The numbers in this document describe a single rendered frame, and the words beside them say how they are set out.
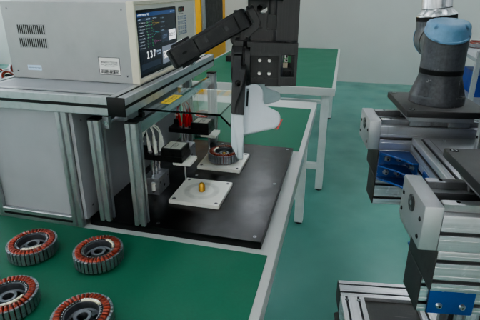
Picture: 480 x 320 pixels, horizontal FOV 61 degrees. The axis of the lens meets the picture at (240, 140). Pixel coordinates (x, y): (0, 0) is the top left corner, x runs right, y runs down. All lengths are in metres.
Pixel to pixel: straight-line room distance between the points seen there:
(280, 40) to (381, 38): 5.90
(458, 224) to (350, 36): 5.66
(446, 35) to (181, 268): 0.91
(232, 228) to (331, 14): 5.48
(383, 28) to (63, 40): 5.56
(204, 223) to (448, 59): 0.79
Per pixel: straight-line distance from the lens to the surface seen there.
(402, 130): 1.26
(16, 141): 1.21
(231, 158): 1.39
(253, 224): 1.09
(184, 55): 0.53
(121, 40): 1.09
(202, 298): 0.90
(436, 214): 0.80
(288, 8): 0.51
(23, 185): 1.26
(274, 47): 0.50
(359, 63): 6.44
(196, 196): 1.20
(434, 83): 1.26
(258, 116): 0.49
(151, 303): 0.91
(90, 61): 1.15
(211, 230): 1.06
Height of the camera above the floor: 1.35
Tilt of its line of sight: 21 degrees down
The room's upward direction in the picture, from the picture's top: straight up
